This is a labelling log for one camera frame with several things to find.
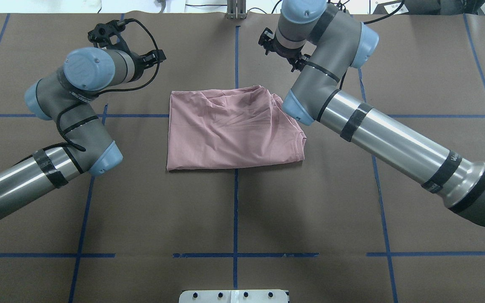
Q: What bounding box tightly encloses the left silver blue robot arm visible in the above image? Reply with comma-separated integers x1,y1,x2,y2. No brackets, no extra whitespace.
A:
0,47,166,220

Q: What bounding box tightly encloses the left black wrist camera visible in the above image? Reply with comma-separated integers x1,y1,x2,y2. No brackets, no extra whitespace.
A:
87,20,128,51

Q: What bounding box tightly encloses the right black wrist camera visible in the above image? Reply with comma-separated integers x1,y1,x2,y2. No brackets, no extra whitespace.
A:
258,27,276,56

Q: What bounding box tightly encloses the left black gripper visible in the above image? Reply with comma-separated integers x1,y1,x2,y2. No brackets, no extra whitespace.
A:
131,49,167,81

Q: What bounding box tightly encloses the aluminium frame post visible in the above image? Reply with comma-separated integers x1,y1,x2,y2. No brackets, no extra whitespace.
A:
225,0,248,20

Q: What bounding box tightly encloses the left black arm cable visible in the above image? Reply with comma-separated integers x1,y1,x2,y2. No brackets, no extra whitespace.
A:
15,18,161,167

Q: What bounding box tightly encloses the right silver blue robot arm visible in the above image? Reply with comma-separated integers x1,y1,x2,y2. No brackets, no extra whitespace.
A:
258,0,485,227

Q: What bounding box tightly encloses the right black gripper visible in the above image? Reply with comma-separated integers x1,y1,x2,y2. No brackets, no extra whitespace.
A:
273,42,304,60

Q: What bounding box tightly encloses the black box with label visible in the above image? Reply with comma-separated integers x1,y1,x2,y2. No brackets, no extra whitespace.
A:
370,0,441,15

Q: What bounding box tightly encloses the white pedestal column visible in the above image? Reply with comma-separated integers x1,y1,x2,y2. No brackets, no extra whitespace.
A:
179,289,290,303

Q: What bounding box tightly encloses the pink snoopy t-shirt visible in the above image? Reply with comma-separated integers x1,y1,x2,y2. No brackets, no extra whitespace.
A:
167,85,306,171

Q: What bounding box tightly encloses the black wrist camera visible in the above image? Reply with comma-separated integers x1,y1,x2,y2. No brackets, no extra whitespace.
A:
87,20,128,51
258,27,276,56

